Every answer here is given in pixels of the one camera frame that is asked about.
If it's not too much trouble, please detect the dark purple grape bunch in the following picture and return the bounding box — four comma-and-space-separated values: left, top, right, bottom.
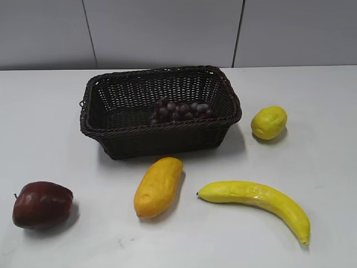
149, 97, 217, 126

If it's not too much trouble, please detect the black wicker basket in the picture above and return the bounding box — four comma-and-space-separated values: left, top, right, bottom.
80, 66, 242, 160

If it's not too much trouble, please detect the orange yellow mango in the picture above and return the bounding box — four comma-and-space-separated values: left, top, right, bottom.
134, 157, 184, 219

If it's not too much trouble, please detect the yellow banana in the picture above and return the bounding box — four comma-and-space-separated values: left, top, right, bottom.
196, 181, 311, 247

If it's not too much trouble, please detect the yellow lemon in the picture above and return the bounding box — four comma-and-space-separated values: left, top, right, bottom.
250, 106, 288, 140

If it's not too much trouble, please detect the dark red apple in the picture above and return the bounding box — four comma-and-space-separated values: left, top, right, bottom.
12, 181, 74, 229

